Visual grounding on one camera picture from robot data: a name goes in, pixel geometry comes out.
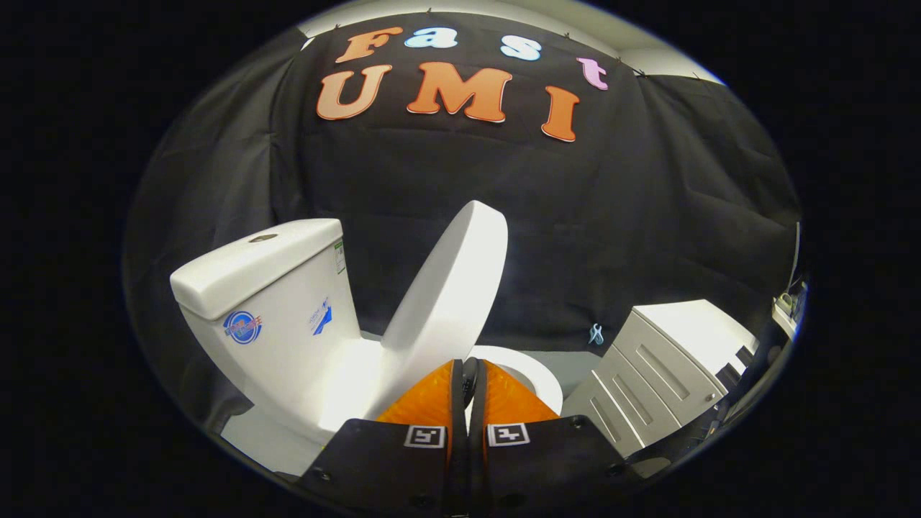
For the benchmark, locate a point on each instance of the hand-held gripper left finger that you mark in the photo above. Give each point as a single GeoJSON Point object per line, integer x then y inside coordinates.
{"type": "Point", "coordinates": [457, 446]}

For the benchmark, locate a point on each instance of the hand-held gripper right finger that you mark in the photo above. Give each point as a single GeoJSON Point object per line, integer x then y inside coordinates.
{"type": "Point", "coordinates": [478, 453]}

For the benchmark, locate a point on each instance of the white toilet lid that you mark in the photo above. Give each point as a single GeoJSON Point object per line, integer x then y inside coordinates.
{"type": "Point", "coordinates": [450, 288]}

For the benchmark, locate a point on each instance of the white toilet seat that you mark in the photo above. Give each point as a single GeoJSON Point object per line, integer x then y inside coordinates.
{"type": "Point", "coordinates": [536, 374]}

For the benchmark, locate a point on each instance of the white ceramic toilet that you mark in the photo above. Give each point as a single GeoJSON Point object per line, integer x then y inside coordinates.
{"type": "Point", "coordinates": [288, 338]}

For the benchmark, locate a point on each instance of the small blue clip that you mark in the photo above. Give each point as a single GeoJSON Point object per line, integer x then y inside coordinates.
{"type": "Point", "coordinates": [596, 335]}

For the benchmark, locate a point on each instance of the black backdrop cloth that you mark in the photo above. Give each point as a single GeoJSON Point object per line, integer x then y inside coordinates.
{"type": "Point", "coordinates": [575, 237]}

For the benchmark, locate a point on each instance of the white drawer cabinet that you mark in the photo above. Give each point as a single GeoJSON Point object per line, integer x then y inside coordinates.
{"type": "Point", "coordinates": [683, 331]}

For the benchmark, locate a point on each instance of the white wall shelf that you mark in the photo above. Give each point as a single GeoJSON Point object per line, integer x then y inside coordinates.
{"type": "Point", "coordinates": [784, 321]}

